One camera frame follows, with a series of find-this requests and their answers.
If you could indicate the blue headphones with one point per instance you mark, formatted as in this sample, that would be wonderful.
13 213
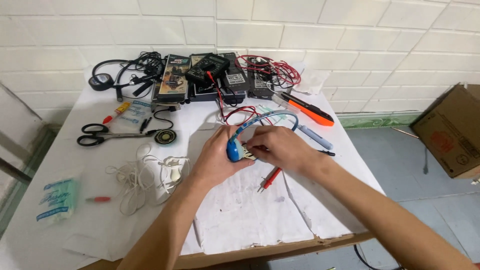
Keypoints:
235 150

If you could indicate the orange and black utility knife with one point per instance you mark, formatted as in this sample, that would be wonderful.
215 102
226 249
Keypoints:
313 111

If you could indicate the round black speaker driver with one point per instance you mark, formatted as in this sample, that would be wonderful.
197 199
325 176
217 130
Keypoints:
165 137

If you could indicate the white and blue pen tool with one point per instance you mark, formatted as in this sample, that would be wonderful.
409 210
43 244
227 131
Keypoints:
317 137

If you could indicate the crumpled white tissue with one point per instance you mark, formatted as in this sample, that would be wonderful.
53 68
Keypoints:
311 80

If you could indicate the small red screwdriver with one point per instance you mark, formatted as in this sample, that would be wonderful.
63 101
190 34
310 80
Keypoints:
99 199

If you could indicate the white paper table cover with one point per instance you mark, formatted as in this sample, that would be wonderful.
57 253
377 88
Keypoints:
240 210

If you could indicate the red and black test leads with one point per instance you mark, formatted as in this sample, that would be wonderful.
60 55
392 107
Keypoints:
240 112

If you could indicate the person's right hand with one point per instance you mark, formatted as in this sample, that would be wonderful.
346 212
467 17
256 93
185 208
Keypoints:
287 148

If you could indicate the black digital multimeter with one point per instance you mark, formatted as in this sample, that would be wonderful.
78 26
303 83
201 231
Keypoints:
206 68

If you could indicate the red multimeter probe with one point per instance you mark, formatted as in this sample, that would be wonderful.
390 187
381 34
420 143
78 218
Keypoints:
270 180

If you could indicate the black box with white label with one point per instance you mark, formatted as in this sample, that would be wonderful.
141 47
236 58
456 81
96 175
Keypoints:
235 77

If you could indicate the black tweezers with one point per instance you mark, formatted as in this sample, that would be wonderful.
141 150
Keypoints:
145 124

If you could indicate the red and yellow glue tube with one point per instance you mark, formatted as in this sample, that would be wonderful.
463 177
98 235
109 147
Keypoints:
117 112

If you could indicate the black box under multimeter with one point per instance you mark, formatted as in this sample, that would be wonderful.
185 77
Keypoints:
200 92

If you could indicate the brown cardboard box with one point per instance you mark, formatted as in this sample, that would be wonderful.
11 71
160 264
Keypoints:
450 131

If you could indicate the black scissors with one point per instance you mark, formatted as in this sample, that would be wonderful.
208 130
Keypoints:
98 135

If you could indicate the person's left hand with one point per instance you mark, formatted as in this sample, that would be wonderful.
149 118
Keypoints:
212 159

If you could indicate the person's right fingers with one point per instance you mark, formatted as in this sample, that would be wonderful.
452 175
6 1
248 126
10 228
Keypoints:
258 144

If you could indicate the thick tissue packet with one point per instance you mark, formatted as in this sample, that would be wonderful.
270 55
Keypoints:
58 200

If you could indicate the black electrical tape roll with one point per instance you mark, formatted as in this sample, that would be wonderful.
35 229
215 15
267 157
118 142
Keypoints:
100 81

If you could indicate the black multimeter probe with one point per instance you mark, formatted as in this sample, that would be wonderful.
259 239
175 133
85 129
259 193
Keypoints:
329 153

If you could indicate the picture printed product box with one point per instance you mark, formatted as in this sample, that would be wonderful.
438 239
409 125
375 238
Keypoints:
174 78

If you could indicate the grey metal frame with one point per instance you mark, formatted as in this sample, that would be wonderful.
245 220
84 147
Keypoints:
17 157

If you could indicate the small flat tissue packet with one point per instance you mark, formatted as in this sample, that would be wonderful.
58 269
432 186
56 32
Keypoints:
135 112

